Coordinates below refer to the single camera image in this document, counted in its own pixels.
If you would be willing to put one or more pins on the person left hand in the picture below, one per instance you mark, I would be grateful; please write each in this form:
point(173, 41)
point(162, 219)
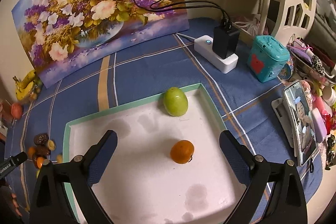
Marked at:
point(9, 201)

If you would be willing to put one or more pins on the blue plaid tablecloth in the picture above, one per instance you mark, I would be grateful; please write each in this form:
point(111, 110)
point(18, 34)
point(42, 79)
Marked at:
point(148, 69)

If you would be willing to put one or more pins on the floral canvas painting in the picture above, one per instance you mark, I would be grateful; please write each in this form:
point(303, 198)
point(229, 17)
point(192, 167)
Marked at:
point(62, 36)

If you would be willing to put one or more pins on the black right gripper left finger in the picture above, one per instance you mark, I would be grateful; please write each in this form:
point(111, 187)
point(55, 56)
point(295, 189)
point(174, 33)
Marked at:
point(50, 203)

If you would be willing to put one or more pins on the white power strip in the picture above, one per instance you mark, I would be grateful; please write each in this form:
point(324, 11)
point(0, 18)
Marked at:
point(204, 46)

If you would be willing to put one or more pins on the yellow banana bunch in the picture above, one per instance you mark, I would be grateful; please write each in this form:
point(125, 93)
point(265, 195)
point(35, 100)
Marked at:
point(23, 83)

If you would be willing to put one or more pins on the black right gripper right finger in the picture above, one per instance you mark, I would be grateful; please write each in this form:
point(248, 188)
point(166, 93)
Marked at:
point(286, 203)

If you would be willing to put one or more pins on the small orange tangerine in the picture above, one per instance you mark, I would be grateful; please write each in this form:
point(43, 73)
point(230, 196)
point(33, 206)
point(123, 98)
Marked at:
point(31, 151)

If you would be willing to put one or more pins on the large orange fruit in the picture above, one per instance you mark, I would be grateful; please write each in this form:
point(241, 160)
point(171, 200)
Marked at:
point(182, 152)

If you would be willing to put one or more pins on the black power adapter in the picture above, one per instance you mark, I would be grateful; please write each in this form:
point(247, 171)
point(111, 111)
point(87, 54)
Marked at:
point(225, 39)

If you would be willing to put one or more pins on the white tray green rim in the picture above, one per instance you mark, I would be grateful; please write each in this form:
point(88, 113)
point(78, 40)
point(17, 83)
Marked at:
point(141, 183)

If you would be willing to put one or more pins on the red apple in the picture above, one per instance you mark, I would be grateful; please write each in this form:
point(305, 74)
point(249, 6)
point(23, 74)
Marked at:
point(16, 110)

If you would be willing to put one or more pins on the teal toy box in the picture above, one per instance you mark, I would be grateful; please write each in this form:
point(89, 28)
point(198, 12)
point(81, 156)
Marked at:
point(267, 57)

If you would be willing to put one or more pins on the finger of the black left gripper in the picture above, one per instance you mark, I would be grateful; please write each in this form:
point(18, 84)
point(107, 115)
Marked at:
point(11, 163)

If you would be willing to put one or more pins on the small brown kiwi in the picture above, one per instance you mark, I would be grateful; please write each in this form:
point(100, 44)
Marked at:
point(51, 145)
point(59, 158)

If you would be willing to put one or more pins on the smartphone with photo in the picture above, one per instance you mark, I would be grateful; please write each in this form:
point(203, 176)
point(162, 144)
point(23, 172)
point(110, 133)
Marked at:
point(301, 121)

